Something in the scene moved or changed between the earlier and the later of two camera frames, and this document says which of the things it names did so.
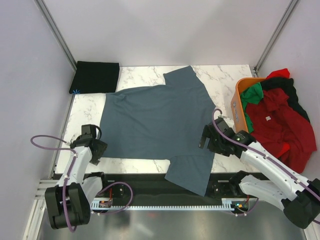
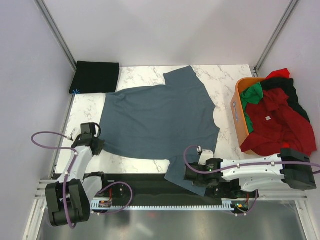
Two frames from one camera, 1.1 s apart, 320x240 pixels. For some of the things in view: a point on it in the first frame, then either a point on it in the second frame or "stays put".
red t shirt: [279, 129] stays put
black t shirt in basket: [288, 85] stays put
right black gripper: [207, 133] to [201, 184]
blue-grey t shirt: [163, 122] stays put
